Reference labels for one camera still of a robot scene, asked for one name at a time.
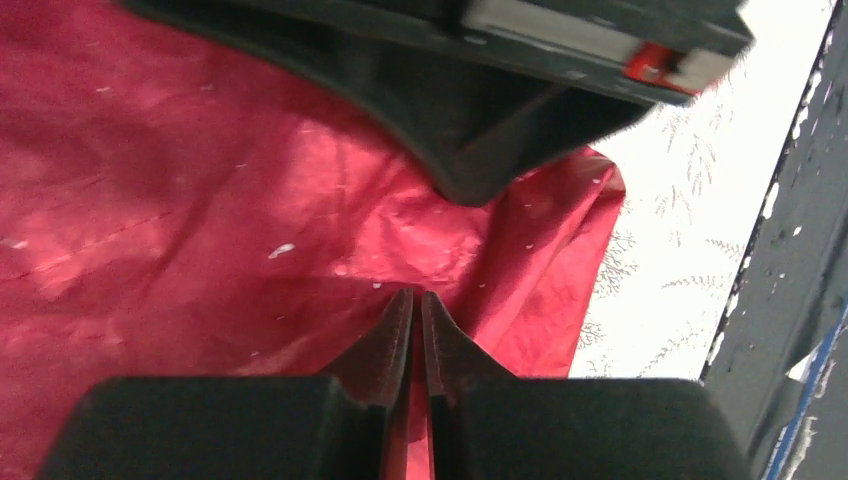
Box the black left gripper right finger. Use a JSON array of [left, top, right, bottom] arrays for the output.
[[421, 292, 751, 479]]

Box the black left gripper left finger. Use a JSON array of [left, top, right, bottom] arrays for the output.
[[37, 289, 414, 479]]

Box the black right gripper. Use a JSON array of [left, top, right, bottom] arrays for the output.
[[127, 0, 754, 206]]

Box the dark red wrapping paper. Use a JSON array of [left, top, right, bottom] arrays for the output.
[[1, 1, 625, 479]]

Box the floral patterned table mat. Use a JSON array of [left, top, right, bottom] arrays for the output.
[[571, 1, 834, 379]]

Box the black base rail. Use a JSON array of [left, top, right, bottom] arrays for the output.
[[701, 1, 847, 479]]

